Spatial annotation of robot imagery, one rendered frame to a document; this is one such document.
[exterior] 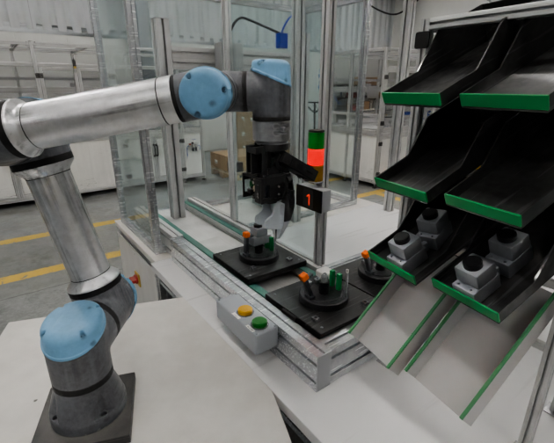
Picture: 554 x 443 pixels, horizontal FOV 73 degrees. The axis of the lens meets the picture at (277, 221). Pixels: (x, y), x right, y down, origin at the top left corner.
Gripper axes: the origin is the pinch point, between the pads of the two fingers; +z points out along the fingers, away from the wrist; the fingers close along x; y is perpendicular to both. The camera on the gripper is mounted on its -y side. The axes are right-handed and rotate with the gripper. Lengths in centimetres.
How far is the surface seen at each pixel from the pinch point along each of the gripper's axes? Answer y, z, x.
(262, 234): -20.2, 16.9, -36.8
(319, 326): -9.4, 26.2, 4.3
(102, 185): -69, 108, -536
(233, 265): -9.5, 26.2, -38.8
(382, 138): -436, 45, -317
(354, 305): -23.8, 26.3, 2.8
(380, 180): -12.0, -13.3, 16.7
